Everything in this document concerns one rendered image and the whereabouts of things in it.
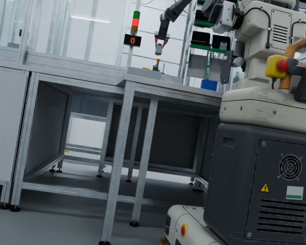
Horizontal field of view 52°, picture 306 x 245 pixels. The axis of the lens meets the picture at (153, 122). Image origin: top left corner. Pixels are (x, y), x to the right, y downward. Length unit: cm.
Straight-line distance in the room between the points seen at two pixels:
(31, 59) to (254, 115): 147
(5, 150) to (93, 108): 213
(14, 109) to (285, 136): 151
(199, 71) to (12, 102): 121
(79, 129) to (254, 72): 451
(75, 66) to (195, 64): 83
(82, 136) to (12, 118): 373
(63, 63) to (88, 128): 371
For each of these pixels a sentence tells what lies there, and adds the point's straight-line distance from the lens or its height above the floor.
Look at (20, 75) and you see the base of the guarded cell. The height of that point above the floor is 80.
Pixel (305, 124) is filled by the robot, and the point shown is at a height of 72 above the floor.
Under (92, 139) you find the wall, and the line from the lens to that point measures 570.
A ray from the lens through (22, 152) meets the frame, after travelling 201.
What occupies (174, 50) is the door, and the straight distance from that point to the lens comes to 597.
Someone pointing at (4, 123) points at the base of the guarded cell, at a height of 50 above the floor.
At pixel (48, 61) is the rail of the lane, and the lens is 206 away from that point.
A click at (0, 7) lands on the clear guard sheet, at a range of 218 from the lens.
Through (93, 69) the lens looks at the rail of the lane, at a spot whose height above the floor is 91.
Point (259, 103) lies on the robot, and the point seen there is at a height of 76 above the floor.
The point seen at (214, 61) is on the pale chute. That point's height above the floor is 116.
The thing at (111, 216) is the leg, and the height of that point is 15.
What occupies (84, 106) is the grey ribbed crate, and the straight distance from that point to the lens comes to 403.
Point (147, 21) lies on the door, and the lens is 597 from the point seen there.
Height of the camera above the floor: 64
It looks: level
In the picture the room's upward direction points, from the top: 9 degrees clockwise
